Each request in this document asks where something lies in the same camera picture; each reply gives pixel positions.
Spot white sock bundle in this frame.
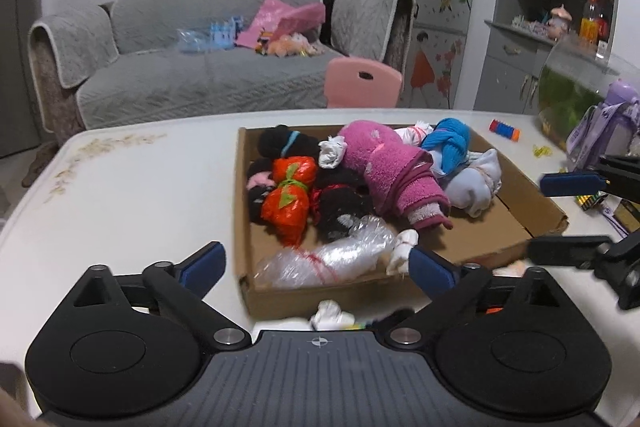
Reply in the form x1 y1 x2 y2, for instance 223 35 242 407
442 148 502 219

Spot brown cardboard box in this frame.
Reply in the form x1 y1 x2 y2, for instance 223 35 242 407
235 123 571 320

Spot purple water bottle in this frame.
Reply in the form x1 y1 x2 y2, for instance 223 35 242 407
567 79 640 172

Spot clear plastic bag bundle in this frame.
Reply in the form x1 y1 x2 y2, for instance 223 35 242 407
254 215 398 290

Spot grey shelf unit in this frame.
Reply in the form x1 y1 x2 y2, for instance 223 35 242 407
475 0 621 115

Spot blue cloth bundle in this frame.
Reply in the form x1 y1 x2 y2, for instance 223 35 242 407
420 117 472 178

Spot orange plush toy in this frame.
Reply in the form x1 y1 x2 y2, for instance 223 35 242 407
267 33 321 58

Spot refrigerator with flower stickers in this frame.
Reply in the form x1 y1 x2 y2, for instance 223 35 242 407
360 0 478 110

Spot dark door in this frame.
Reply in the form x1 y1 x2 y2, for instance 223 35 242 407
0 0 48 158

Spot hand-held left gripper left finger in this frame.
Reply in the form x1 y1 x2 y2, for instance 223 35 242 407
74 241 251 350

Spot gold box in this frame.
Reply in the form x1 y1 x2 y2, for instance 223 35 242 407
612 201 640 233

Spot small white cloth bundle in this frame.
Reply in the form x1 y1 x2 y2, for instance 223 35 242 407
387 229 420 273
318 136 348 170
309 300 357 332

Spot grey sofa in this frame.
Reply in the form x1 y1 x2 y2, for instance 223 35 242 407
27 0 416 148

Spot glass fish bowl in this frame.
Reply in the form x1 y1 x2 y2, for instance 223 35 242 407
537 34 640 152

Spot pink mushroom figurine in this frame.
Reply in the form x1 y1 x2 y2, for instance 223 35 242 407
547 5 573 38

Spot blue toy castle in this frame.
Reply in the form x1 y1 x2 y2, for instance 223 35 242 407
209 18 247 50

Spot pink fuzzy sock bundle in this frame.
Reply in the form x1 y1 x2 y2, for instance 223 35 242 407
337 119 453 230

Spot black sock bundle pink band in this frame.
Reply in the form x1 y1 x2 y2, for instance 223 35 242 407
246 158 276 224

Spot black red sock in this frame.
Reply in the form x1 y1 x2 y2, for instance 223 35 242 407
310 169 373 243

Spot white tissue bundle pink bands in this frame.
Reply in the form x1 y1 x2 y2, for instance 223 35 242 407
397 121 433 146

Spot black sock bundle blue band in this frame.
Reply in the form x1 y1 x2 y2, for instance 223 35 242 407
257 125 323 160

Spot orange drink bottle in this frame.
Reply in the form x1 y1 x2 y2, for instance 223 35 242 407
580 0 602 45

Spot blue orange stick bundle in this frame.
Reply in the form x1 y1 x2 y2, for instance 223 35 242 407
489 119 523 142

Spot white desktop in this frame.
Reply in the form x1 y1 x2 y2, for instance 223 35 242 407
0 108 640 408

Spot red orange plastic bundle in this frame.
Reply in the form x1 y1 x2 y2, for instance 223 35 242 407
261 157 318 248

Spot green yellow stick bundle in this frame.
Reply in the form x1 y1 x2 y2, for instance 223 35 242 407
575 192 608 212

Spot pink plastic chair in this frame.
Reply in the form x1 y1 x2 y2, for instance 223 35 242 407
325 57 403 108

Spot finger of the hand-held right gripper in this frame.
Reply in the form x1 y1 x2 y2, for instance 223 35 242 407
539 154 640 204
525 234 640 310

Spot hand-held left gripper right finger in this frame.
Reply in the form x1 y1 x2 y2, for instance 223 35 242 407
385 247 576 350

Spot pink plastic bag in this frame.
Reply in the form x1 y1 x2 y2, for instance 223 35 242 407
236 0 326 50

